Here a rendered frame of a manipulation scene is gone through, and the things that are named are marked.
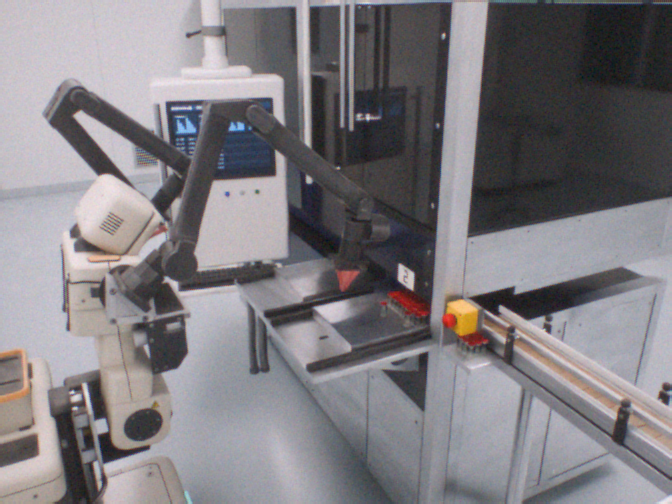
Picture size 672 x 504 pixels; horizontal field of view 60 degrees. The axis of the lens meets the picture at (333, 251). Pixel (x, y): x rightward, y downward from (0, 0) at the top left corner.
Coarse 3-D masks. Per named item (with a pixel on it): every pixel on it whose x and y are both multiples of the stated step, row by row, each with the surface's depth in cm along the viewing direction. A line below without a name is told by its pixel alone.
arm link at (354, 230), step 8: (344, 224) 155; (352, 224) 153; (360, 224) 153; (368, 224) 156; (344, 232) 155; (352, 232) 154; (360, 232) 154; (368, 232) 157; (352, 240) 154; (360, 240) 155
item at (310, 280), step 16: (288, 272) 215; (304, 272) 216; (320, 272) 216; (336, 272) 216; (368, 272) 216; (288, 288) 202; (304, 288) 204; (320, 288) 204; (336, 288) 204; (352, 288) 198
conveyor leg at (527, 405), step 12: (528, 396) 161; (528, 408) 162; (516, 420) 167; (528, 420) 163; (516, 432) 167; (528, 432) 165; (516, 444) 168; (528, 444) 167; (516, 456) 169; (528, 456) 169; (516, 468) 171; (516, 480) 172; (516, 492) 174
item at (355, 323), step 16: (400, 288) 197; (336, 304) 187; (352, 304) 190; (368, 304) 192; (320, 320) 180; (336, 320) 182; (352, 320) 182; (368, 320) 182; (384, 320) 182; (400, 320) 182; (336, 336) 170; (352, 336) 173; (368, 336) 173; (384, 336) 167; (400, 336) 169
